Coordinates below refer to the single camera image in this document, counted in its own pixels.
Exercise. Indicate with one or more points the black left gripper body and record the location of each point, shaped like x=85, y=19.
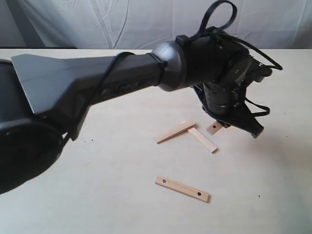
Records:
x=226, y=105

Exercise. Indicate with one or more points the plain wood strip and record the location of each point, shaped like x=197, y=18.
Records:
x=175, y=131
x=203, y=140

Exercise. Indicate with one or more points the wood strip with holes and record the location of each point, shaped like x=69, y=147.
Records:
x=215, y=127
x=183, y=189

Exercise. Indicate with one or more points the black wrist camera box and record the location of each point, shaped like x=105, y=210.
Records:
x=259, y=71

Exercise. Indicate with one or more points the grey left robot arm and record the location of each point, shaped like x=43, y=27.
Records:
x=44, y=101

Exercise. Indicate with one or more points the white wrinkled backdrop cloth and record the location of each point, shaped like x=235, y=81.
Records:
x=142, y=24

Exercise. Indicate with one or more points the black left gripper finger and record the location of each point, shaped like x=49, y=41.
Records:
x=249, y=124

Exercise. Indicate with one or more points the wood strip with holes bottom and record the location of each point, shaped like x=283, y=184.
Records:
x=183, y=189

